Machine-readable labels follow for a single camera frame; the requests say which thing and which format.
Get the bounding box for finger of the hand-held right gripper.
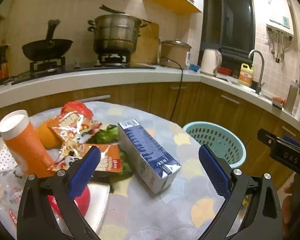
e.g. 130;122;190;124
257;128;277;147
282;135;300;147

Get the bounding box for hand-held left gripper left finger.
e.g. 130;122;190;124
16;145;102;240

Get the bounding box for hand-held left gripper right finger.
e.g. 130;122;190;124
199;144;283;240

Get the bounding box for teal plastic basket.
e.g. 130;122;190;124
182;122;247;167

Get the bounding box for green leafy vegetable piece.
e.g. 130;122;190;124
94;124;120;144

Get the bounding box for person's right hand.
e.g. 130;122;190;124
282;184;295;230

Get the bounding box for orange snack packet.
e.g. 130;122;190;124
56;144;124;173
47;114;103;155

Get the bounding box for white red plastic bag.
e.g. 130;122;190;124
65;182;111;233

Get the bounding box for red round plastic item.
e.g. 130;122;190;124
47;186;90;217

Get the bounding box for dish sponge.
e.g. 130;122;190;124
272;97;287;109

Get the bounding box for grey bottle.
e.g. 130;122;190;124
285;80;298;113

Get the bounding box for orange fruit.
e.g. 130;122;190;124
35;120;63;148

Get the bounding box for metal faucet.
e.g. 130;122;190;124
248;49;265;94

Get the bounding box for blue and white milk carton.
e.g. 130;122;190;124
117;119;182;195

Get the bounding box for wooden base cabinets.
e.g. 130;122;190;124
0;81;300;191

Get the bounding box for yellow detergent bottle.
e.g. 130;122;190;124
238;63;253;87

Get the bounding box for orange cup with white lid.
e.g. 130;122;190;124
0;109;57;178

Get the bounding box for pale patterned tablecloth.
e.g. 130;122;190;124
0;101;230;240

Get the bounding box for polka dot paper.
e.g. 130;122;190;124
0;147;18;172

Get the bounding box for clear plastic wrapper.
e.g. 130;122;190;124
0;172;24;230

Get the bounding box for white electric kettle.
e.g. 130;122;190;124
201;49;222;75

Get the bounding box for black gas stove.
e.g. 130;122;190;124
11;54;157;84

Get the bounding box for dark window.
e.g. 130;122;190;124
201;0;255;61

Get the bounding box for beige rice cooker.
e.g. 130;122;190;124
159;39;192;68

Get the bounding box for black wok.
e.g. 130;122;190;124
22;19;73;62

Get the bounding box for white water heater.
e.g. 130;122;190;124
259;0;294;36

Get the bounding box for condiment bottles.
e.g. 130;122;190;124
0;40;11;85

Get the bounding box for wooden cutting board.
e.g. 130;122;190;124
130;22;160;64

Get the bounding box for steel steamer pot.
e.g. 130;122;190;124
87;14;143;55

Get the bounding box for black power cable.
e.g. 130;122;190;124
162;59;184;121

